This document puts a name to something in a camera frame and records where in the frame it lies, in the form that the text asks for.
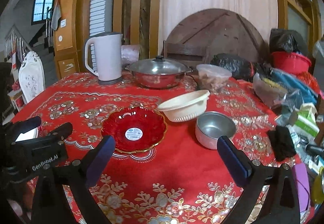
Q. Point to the clear bag with snacks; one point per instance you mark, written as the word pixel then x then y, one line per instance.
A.
pixel 269 92

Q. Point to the white deep bowl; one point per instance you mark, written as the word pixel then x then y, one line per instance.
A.
pixel 28 135

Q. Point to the wooden slatted chair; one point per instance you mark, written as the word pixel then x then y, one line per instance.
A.
pixel 189 55

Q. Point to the white electric kettle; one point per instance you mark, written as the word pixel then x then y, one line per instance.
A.
pixel 107 52

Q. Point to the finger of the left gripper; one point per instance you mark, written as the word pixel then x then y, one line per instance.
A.
pixel 15 129
pixel 58 134

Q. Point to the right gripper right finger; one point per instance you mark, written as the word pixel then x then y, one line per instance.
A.
pixel 281 204

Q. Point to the red floral tablecloth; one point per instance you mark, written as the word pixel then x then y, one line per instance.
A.
pixel 177 181

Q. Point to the clear plastic food container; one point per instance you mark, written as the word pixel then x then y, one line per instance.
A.
pixel 212 77

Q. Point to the steel pot with glass lid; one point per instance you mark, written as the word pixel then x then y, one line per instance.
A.
pixel 158 73

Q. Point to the white ornate chair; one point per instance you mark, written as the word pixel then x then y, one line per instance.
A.
pixel 31 76

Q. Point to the grey hanging dustpan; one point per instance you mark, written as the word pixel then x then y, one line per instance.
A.
pixel 56 17

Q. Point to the purple box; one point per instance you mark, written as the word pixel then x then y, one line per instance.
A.
pixel 301 180

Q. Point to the green white carton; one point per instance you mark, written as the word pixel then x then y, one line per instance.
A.
pixel 303 121

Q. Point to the red gold-rimmed plate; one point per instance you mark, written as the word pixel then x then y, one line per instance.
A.
pixel 135 129

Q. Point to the red plastic basin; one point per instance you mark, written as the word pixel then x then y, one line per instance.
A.
pixel 292 63

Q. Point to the round wooden tabletop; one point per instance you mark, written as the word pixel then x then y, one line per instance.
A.
pixel 224 32

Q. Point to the black plastic bag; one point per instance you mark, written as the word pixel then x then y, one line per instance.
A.
pixel 289 41

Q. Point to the cream plastic bowl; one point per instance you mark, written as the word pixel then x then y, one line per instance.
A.
pixel 186 106

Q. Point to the blue plastic bag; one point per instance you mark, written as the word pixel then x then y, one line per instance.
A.
pixel 298 92

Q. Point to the dark wrapped bundle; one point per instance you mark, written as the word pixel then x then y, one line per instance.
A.
pixel 240 67

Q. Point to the pink steel-lined mug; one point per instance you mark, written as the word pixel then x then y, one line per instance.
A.
pixel 210 126

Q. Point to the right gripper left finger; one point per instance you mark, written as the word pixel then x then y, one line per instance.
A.
pixel 50 204

